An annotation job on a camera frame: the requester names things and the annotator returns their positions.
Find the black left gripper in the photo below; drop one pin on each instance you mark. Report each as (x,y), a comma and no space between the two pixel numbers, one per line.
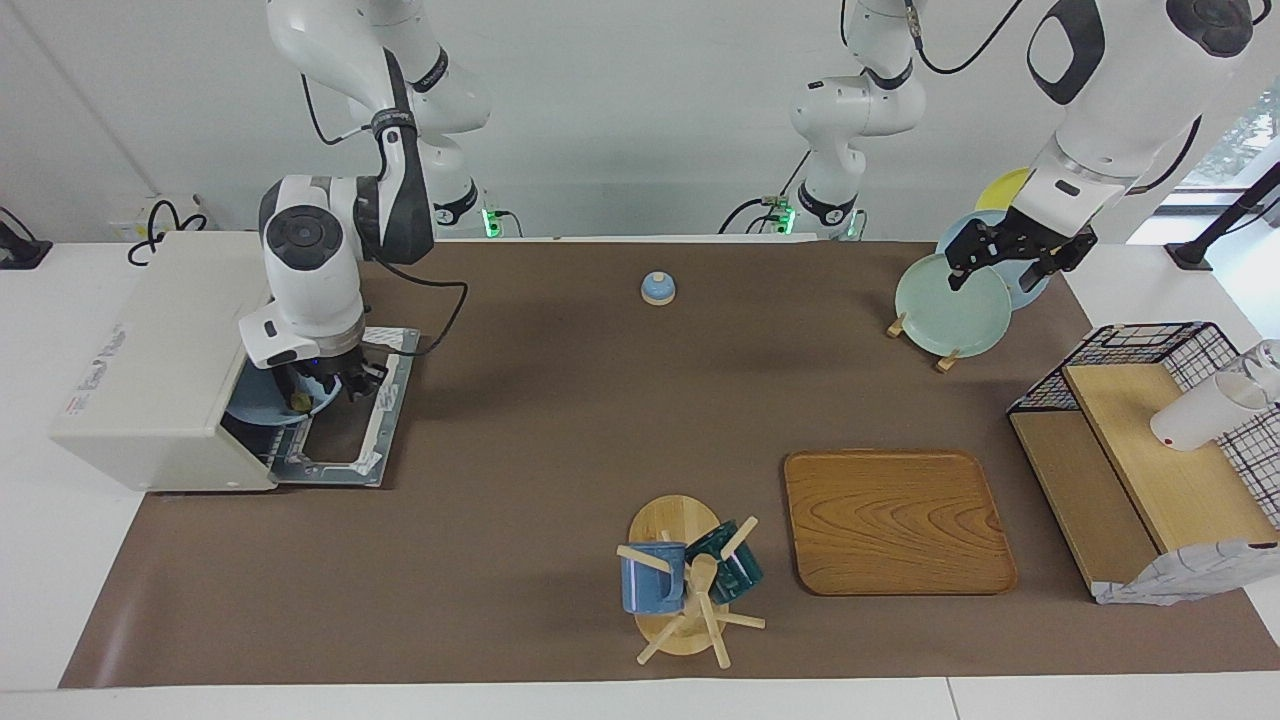
(1020,235)

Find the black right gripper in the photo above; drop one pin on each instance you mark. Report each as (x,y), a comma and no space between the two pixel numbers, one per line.
(345,368)

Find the light blue plate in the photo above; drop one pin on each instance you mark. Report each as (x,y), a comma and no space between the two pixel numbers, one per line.
(260,400)

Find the white toaster oven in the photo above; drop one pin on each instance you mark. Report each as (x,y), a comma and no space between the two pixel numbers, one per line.
(160,350)

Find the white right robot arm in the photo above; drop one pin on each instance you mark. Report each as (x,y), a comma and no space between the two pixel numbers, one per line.
(310,280)

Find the pale blue racked plate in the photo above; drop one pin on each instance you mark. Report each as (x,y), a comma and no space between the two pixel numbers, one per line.
(958,229)

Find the mint green plate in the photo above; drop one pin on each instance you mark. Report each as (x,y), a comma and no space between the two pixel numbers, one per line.
(950,315)

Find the yellow plate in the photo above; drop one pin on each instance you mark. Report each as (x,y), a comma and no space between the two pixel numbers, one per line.
(1000,190)

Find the wooden plate rack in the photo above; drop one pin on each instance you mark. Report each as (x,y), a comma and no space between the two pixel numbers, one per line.
(895,326)

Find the black clamp stand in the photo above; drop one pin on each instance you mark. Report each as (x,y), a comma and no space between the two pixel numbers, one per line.
(1225,220)

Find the white cup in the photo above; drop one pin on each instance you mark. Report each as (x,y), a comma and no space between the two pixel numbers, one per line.
(1200,415)

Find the wooden stepped shelf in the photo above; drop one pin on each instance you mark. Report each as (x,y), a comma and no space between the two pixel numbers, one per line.
(1170,470)

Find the wooden tray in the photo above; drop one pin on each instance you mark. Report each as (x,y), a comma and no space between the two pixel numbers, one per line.
(890,520)

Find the white power box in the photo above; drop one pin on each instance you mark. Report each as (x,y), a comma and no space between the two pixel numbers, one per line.
(130,215)

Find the brown table mat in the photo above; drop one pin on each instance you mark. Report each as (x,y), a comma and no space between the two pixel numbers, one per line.
(560,560)

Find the clear glass cup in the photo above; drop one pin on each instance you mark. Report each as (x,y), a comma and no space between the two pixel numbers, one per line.
(1268,365)

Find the small blue wooden bell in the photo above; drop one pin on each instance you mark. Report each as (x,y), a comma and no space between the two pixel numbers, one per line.
(658,290)

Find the black table clamp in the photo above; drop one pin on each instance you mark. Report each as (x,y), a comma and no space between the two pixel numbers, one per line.
(20,252)

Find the grey checked cloth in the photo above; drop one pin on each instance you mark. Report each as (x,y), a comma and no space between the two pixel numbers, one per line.
(1180,575)

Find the wooden mug tree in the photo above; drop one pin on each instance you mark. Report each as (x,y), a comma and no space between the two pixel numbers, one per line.
(672,520)

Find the blue mug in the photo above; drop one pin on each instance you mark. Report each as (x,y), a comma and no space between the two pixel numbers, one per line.
(650,585)

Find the dark green mug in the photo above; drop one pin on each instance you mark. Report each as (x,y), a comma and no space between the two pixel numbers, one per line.
(740,575)

